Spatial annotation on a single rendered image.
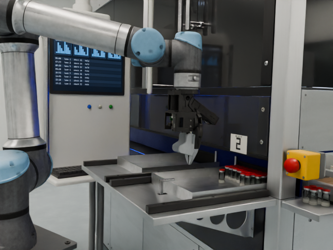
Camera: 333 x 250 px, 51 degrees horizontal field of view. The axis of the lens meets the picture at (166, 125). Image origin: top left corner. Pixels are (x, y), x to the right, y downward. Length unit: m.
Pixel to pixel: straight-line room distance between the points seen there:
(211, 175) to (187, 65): 0.51
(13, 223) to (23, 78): 0.38
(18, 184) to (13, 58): 0.34
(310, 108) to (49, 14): 0.77
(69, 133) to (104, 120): 0.20
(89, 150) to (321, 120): 1.13
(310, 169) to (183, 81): 0.41
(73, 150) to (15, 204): 0.90
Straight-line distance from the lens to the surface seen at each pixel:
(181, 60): 0.95
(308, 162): 1.00
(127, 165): 1.38
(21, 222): 0.94
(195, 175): 1.27
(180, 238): 1.61
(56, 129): 1.74
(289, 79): 1.05
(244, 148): 1.17
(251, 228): 1.19
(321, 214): 1.01
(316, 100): 1.14
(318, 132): 1.16
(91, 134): 1.81
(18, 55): 1.03
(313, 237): 1.24
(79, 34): 0.85
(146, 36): 0.81
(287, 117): 1.05
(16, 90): 1.03
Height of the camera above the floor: 1.17
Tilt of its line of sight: 5 degrees down
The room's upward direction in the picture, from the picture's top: 1 degrees clockwise
